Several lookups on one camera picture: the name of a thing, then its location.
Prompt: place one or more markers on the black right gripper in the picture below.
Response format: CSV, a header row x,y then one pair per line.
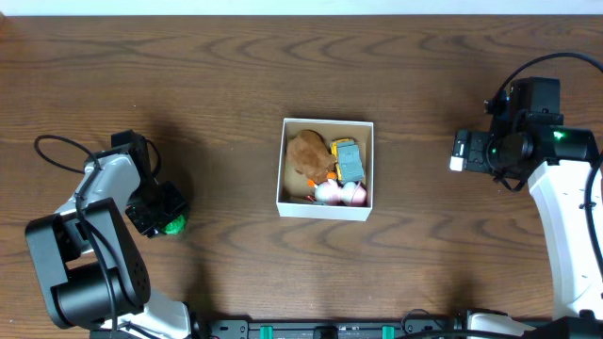
x,y
516,174

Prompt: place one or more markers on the pink white duck figure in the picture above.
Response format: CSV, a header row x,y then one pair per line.
x,y
330,191

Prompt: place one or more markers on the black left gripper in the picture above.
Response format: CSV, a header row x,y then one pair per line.
x,y
157,213

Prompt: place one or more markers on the yellow grey toy car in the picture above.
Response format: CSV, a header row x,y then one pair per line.
x,y
348,165

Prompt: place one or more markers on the green round spinner toy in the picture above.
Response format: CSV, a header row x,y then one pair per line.
x,y
176,226

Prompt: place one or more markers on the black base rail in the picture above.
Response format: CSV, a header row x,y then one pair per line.
x,y
415,321

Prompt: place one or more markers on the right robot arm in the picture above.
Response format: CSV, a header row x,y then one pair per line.
x,y
566,188

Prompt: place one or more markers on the white cardboard box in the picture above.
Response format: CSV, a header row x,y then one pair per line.
x,y
291,186

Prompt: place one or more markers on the brown plush toy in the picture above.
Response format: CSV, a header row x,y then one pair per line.
x,y
308,155

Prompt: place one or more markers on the pig face rattle drum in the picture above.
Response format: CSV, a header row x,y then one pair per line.
x,y
306,200

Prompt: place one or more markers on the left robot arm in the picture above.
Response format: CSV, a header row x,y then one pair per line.
x,y
89,269

